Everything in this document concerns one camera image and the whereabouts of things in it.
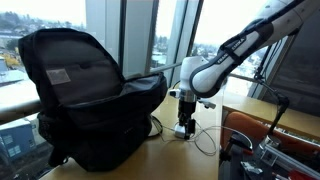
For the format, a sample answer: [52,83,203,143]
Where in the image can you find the orange chair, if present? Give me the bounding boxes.
[220,112,320,157]

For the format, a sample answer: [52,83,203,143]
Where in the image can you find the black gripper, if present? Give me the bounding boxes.
[178,89,197,138]

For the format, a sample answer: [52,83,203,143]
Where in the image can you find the black camera on stand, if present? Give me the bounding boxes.
[254,41,290,138]

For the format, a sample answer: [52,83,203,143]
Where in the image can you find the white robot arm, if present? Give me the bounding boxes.
[177,0,320,139]

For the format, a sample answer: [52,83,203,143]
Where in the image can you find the black backpack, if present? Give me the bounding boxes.
[18,28,167,172]

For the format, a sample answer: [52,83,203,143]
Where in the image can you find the silver aluminium rail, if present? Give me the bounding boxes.
[255,135,320,180]

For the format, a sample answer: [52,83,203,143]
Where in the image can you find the metal window handrail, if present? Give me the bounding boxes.
[0,60,258,124]

